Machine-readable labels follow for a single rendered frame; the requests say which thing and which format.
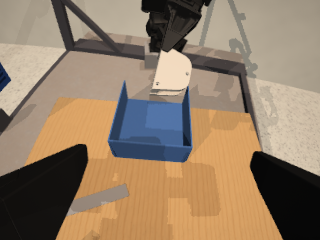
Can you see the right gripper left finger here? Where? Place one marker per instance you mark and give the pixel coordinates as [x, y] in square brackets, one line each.
[35, 199]

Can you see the grey flat bar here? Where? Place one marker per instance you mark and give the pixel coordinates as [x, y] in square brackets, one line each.
[98, 199]

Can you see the black metal overhead frame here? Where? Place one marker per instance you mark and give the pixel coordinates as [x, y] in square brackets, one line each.
[65, 29]

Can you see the blue open-top tray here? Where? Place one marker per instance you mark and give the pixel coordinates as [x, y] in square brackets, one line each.
[151, 122]

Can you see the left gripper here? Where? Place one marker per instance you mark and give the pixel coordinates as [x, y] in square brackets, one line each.
[183, 16]

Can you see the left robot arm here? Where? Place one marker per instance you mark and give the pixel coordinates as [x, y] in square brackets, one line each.
[156, 10]

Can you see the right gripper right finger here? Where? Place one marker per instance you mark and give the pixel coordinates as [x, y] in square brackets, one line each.
[291, 194]

